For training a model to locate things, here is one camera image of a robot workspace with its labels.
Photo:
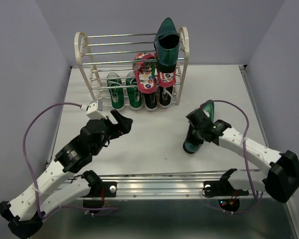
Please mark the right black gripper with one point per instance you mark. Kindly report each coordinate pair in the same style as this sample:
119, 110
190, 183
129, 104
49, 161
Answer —
192, 126

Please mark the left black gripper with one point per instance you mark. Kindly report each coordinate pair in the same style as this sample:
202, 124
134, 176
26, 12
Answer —
125, 123

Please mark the teal velvet shoe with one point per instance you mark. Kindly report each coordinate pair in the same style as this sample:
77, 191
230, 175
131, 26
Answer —
198, 119
166, 44

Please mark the cream shoe rack chrome bars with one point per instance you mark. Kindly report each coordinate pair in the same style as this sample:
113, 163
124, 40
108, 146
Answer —
98, 55

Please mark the pink flip-flop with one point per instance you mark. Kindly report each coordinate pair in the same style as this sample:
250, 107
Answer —
144, 71
166, 75

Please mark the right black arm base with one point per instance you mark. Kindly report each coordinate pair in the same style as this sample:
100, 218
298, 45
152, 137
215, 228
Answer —
230, 197

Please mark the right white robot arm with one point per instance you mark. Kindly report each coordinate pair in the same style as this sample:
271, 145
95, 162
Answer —
277, 174

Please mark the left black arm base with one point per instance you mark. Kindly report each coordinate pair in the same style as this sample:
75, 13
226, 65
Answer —
99, 194

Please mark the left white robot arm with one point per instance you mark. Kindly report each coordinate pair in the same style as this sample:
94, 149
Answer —
25, 213

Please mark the black sneaker left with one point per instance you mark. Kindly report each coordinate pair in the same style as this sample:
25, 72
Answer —
150, 101

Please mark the black sneaker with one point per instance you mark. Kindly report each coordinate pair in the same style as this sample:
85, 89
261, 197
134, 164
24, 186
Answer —
165, 96
150, 101

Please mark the black sneaker right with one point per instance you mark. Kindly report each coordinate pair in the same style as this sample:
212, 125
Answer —
165, 96

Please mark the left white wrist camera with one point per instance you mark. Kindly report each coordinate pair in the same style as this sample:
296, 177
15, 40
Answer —
94, 110

